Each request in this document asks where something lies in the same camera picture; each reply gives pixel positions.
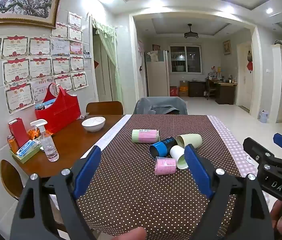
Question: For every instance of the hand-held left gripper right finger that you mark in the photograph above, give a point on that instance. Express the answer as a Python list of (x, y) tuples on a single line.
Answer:
[(199, 172)]

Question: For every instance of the white cup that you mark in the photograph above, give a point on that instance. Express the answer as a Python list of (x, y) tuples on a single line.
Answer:
[(179, 157)]

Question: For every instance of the tall pink and green cup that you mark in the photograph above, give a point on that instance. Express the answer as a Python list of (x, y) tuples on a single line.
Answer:
[(144, 135)]

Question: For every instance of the white door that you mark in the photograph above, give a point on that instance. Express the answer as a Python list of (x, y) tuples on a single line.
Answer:
[(243, 85)]

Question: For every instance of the white bowl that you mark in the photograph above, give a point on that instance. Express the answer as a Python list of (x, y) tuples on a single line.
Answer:
[(93, 123)]

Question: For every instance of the orange snack packet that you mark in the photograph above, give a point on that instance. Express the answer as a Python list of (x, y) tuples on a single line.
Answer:
[(34, 133)]

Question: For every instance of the green door curtain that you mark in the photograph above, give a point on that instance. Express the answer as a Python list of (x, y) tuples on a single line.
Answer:
[(109, 52)]

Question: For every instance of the person's left hand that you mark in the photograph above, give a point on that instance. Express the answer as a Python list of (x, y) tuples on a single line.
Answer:
[(129, 234)]

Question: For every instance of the short pink cup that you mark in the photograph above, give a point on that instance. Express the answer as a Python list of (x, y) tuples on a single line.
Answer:
[(165, 165)]

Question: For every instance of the red door ornament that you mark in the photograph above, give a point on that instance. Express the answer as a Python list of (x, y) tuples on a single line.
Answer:
[(249, 63)]

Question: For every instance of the wall of award certificates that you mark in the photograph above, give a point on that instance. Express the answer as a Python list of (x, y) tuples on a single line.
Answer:
[(41, 65)]

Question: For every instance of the dark desk chair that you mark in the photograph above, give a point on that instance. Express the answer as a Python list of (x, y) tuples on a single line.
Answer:
[(209, 90)]

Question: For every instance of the white refrigerator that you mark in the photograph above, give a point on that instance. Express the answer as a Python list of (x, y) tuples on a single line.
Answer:
[(156, 77)]

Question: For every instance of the brown polka dot tablecloth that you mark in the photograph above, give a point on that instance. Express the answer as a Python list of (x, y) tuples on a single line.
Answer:
[(131, 195)]

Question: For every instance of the wooden chair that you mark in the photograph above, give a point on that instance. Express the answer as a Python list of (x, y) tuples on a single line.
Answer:
[(11, 177), (104, 108)]

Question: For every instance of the small framed wall picture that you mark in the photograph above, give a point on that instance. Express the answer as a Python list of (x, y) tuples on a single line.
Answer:
[(227, 47)]

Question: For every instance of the cardboard box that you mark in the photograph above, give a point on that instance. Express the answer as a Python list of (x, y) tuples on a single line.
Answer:
[(183, 88)]

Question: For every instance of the clear spray bottle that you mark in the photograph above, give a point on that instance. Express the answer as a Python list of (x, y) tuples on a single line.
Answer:
[(48, 146)]

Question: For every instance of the ceiling fan lamp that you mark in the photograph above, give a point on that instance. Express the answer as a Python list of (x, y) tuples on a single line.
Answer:
[(191, 34)]

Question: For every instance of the dark wooden desk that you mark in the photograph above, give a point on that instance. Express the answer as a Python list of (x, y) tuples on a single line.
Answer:
[(224, 92)]

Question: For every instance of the light blue bin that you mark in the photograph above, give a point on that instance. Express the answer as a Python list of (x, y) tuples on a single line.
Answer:
[(263, 117)]

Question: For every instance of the green tray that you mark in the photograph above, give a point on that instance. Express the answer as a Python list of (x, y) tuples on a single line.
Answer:
[(28, 158)]

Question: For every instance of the small wall photo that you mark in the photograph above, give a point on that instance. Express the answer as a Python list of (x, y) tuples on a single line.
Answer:
[(87, 54)]

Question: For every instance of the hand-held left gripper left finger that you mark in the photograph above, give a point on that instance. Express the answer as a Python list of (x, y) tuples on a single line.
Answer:
[(88, 171)]

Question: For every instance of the blue and black cup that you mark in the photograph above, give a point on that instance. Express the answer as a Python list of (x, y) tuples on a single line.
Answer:
[(162, 147)]

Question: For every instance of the window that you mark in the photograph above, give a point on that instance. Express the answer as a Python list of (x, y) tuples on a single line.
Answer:
[(185, 59)]

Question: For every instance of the orange can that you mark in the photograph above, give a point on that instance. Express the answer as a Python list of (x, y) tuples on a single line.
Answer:
[(12, 143)]

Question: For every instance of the light green cup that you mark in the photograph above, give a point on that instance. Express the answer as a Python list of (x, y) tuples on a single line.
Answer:
[(190, 140)]

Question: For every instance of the grey jacket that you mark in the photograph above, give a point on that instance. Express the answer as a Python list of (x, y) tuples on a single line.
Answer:
[(161, 105)]

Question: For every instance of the red gift box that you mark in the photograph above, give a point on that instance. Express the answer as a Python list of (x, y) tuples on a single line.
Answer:
[(173, 91)]

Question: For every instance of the blue and white tissue packet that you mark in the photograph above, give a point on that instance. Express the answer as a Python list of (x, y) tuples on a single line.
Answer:
[(27, 148)]

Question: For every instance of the dark low cabinet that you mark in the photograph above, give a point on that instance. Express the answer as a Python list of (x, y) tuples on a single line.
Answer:
[(196, 89)]

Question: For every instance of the wooden table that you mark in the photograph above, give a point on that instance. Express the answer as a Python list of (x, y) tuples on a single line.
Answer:
[(81, 141)]

